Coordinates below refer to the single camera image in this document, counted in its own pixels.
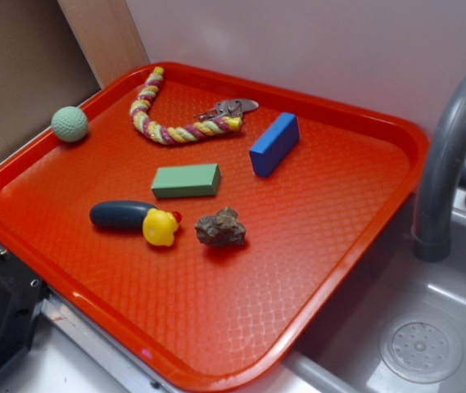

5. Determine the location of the light wooden board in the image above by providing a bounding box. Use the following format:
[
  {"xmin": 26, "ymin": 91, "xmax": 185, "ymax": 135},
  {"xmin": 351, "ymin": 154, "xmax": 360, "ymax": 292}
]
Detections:
[{"xmin": 58, "ymin": 0, "xmax": 149, "ymax": 88}]

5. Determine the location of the brown rough rock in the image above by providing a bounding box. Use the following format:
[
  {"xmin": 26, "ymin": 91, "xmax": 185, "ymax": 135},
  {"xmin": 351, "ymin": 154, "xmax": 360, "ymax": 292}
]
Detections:
[{"xmin": 195, "ymin": 206, "xmax": 247, "ymax": 247}]

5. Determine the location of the green rectangular block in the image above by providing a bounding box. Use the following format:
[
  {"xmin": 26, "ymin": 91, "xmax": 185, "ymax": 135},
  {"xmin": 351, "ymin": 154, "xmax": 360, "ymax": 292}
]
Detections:
[{"xmin": 151, "ymin": 164, "xmax": 221, "ymax": 199}]

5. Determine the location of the pale green dimpled ball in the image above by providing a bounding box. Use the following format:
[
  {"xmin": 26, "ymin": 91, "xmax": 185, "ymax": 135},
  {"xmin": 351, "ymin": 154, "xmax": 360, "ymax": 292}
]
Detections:
[{"xmin": 51, "ymin": 106, "xmax": 88, "ymax": 142}]

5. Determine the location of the dark blue oval handle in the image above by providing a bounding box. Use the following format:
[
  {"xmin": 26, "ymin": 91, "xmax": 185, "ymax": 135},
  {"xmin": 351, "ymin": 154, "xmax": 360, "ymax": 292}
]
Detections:
[{"xmin": 89, "ymin": 201, "xmax": 156, "ymax": 229}]

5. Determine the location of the grey curved sink faucet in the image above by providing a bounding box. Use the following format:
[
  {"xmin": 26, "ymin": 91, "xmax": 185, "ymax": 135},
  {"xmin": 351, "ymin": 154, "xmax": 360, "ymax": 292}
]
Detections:
[{"xmin": 412, "ymin": 77, "xmax": 466, "ymax": 262}]

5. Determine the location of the brown cardboard panel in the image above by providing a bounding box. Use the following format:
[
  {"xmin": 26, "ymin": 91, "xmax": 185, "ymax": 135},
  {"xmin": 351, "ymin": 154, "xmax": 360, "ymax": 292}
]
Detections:
[{"xmin": 0, "ymin": 1, "xmax": 100, "ymax": 161}]

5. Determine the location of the red plastic tray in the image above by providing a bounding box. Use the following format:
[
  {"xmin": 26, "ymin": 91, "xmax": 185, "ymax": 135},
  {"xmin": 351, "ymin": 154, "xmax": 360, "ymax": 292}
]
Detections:
[{"xmin": 0, "ymin": 63, "xmax": 428, "ymax": 392}]

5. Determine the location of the silver metal clip tool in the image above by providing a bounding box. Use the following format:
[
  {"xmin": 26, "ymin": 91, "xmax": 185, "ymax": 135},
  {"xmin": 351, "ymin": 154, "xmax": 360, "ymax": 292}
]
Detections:
[{"xmin": 195, "ymin": 98, "xmax": 259, "ymax": 121}]

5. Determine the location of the multicolour braided rope toy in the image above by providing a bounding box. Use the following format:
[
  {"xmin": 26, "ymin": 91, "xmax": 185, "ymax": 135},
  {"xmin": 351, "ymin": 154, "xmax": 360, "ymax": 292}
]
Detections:
[{"xmin": 129, "ymin": 66, "xmax": 243, "ymax": 146}]

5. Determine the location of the yellow rubber duck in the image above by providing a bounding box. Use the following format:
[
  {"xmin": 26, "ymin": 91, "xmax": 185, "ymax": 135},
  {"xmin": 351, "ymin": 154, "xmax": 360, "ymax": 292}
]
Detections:
[{"xmin": 142, "ymin": 208, "xmax": 182, "ymax": 246}]

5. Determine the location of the blue rectangular block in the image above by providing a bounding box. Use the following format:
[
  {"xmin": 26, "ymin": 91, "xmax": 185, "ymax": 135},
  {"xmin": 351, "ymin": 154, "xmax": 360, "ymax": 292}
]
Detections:
[{"xmin": 249, "ymin": 112, "xmax": 300, "ymax": 178}]

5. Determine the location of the grey plastic toy sink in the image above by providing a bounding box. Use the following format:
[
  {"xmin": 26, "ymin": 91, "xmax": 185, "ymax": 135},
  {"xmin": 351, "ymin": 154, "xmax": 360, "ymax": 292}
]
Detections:
[{"xmin": 284, "ymin": 192, "xmax": 466, "ymax": 392}]

